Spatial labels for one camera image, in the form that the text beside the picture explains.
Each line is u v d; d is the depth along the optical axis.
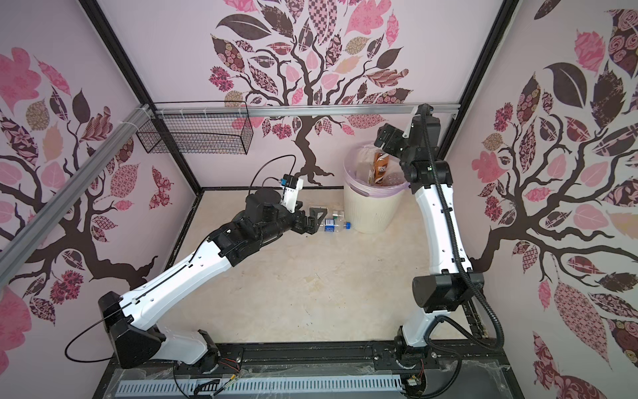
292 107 0.92
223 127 0.95
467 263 0.43
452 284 0.43
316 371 0.73
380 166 0.96
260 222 0.51
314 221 0.60
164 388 0.70
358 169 1.00
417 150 0.52
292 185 0.58
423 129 0.48
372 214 0.93
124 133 0.77
